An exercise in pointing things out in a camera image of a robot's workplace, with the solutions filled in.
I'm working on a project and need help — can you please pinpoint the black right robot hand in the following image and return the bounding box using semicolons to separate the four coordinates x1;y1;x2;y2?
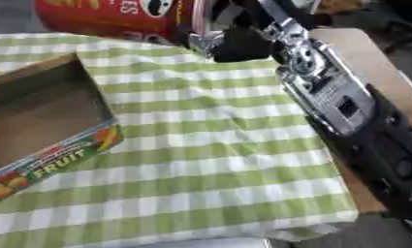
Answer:
186;0;307;64

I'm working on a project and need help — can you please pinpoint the red cylindrical can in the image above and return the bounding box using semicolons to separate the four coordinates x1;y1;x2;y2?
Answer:
34;0;212;47

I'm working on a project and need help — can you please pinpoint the cardboard box with fruit print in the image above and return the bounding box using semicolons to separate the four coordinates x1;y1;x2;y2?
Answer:
0;52;126;203

